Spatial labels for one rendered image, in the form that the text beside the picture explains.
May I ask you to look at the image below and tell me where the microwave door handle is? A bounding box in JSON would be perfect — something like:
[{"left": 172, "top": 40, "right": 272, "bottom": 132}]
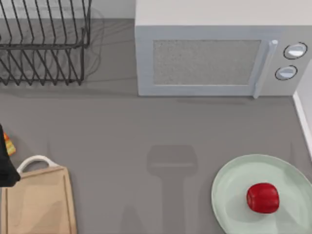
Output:
[{"left": 253, "top": 39, "right": 278, "bottom": 99}]

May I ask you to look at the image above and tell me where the small microwave knob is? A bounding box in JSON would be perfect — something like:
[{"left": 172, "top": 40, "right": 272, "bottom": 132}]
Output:
[{"left": 274, "top": 65, "right": 298, "bottom": 80}]

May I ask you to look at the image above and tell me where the pale microwave oven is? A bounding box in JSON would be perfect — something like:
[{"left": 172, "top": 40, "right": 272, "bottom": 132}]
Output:
[{"left": 134, "top": 0, "right": 312, "bottom": 99}]

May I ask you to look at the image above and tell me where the red apple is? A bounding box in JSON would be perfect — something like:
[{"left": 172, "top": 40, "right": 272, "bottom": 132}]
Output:
[{"left": 246, "top": 182, "right": 280, "bottom": 215}]

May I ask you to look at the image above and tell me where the microwave door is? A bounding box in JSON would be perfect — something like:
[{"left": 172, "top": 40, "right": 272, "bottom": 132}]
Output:
[{"left": 135, "top": 25, "right": 278, "bottom": 97}]

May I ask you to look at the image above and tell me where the pale green plate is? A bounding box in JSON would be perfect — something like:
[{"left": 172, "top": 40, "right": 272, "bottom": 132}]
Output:
[{"left": 211, "top": 154, "right": 312, "bottom": 234}]

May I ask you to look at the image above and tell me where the wooden cutting board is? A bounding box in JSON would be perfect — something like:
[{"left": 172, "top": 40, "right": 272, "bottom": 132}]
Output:
[{"left": 0, "top": 155, "right": 78, "bottom": 234}]

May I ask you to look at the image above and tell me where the orange and yellow packet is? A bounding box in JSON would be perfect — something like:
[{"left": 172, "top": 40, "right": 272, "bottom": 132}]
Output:
[{"left": 3, "top": 132, "right": 17, "bottom": 156}]

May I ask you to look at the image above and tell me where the black wire dish rack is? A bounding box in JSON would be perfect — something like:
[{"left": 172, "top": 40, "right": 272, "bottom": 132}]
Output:
[{"left": 0, "top": 0, "right": 93, "bottom": 86}]

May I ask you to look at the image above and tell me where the large microwave knob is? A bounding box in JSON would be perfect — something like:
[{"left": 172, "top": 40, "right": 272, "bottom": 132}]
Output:
[{"left": 283, "top": 41, "right": 308, "bottom": 60}]

